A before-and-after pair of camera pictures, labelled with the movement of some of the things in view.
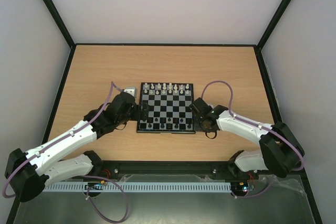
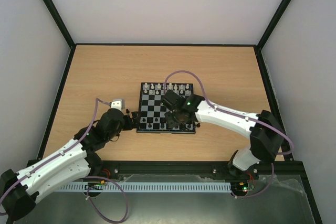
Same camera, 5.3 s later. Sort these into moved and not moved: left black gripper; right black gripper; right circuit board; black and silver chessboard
Moved: left black gripper; right black gripper
Not moved: right circuit board; black and silver chessboard
